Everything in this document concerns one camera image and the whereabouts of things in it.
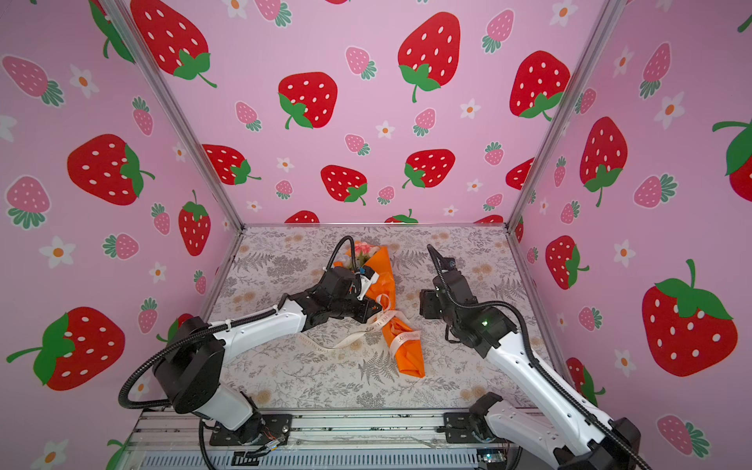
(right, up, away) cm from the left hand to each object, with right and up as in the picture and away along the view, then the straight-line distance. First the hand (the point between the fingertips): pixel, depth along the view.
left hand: (383, 307), depth 83 cm
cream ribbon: (-3, -6, +2) cm, 7 cm away
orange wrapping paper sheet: (+7, -12, -7) cm, 15 cm away
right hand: (+12, +5, -6) cm, 14 cm away
